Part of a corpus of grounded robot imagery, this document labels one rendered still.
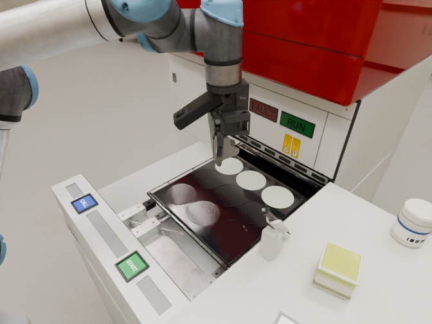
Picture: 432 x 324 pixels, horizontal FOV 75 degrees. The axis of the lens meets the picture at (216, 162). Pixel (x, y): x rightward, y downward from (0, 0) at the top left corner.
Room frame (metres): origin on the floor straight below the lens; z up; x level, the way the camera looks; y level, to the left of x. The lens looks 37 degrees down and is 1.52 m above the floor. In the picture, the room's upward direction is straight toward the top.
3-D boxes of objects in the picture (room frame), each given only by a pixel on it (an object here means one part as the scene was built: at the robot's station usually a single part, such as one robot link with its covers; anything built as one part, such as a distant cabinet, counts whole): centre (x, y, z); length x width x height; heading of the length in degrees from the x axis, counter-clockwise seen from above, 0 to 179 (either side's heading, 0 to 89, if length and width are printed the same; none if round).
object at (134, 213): (0.57, 0.25, 0.89); 0.08 x 0.03 x 0.03; 133
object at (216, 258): (0.52, 0.09, 0.90); 0.38 x 0.01 x 0.01; 43
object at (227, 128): (0.56, -0.02, 1.24); 0.09 x 0.08 x 0.12; 102
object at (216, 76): (0.57, -0.01, 1.32); 0.08 x 0.08 x 0.05
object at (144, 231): (0.51, 0.19, 0.89); 0.08 x 0.03 x 0.03; 133
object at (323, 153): (0.94, -0.08, 1.02); 0.81 x 0.03 x 0.40; 43
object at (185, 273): (0.45, 0.14, 0.87); 0.36 x 0.08 x 0.03; 43
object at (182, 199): (0.65, -0.04, 0.90); 0.34 x 0.34 x 0.01; 43
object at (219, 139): (0.54, -0.01, 1.18); 0.05 x 0.02 x 0.09; 12
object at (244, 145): (0.80, -0.19, 0.89); 0.44 x 0.02 x 0.10; 43
